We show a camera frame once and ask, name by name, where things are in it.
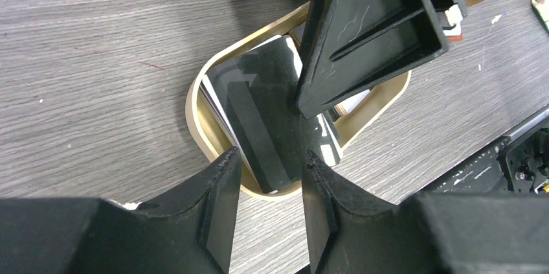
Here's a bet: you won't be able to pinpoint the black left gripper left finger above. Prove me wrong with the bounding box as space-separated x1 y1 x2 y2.
1 148 241 273

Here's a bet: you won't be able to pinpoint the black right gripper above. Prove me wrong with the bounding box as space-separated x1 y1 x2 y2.
296 0 469 118

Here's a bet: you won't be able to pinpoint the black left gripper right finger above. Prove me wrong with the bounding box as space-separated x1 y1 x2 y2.
302 151 548 273

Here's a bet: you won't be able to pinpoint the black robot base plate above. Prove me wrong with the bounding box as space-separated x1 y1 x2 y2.
422 106 548 195

